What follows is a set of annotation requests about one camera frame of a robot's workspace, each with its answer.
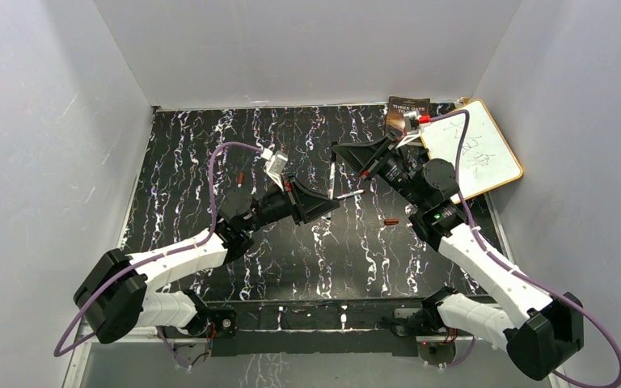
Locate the white marker pen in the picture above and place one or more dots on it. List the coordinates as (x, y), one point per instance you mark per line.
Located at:
(349, 194)

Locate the dark paperback book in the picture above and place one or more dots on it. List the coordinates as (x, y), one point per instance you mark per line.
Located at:
(402, 117)

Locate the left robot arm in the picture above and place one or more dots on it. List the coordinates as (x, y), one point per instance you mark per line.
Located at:
(125, 291)

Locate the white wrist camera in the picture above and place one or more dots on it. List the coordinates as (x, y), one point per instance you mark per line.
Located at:
(414, 126)
(274, 166)

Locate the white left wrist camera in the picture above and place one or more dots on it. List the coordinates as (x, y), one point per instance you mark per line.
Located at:
(274, 166)

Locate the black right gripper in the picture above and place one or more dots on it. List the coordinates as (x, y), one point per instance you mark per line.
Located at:
(361, 157)

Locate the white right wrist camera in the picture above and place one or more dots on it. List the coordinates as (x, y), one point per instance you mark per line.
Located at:
(414, 126)

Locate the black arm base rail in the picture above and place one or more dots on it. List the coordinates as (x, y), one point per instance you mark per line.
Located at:
(297, 327)

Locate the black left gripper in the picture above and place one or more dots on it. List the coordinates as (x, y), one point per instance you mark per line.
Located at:
(305, 204)

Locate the white marker black end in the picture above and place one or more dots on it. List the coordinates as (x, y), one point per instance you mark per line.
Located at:
(331, 181)

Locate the yellow framed whiteboard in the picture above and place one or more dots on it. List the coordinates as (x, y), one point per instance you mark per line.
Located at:
(486, 162)

